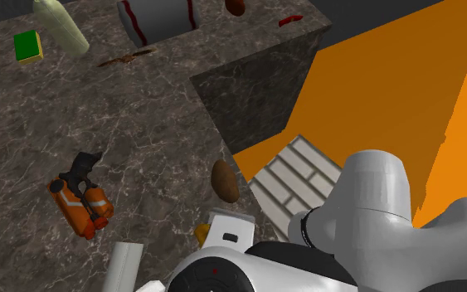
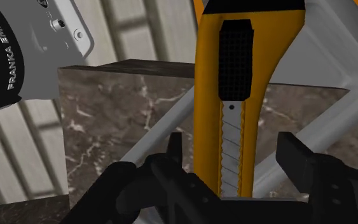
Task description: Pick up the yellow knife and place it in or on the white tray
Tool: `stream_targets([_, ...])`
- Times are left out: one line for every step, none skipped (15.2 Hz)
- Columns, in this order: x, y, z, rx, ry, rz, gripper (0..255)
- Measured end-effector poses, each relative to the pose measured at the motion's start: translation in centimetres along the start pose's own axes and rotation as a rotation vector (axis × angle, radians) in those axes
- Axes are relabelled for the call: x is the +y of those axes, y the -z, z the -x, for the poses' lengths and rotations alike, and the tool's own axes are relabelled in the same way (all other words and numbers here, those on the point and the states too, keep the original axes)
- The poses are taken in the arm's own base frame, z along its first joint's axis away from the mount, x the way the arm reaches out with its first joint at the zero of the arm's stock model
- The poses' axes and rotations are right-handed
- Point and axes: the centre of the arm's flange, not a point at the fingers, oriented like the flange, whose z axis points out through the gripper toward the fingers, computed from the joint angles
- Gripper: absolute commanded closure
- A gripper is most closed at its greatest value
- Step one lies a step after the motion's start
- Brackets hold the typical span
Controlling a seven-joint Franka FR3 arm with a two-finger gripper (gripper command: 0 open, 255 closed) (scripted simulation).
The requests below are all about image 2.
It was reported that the brown marble robot stand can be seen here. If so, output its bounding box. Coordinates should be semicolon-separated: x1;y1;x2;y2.
57;59;358;212

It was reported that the white bar frame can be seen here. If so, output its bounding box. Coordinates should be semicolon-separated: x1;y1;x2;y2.
119;0;358;199

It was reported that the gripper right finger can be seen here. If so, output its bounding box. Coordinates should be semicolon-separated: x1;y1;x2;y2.
275;131;358;224

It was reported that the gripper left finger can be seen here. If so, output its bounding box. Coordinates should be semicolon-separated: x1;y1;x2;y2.
59;131;220;224

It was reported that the yellow utility knife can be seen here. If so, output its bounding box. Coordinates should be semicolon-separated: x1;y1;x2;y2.
193;0;306;199

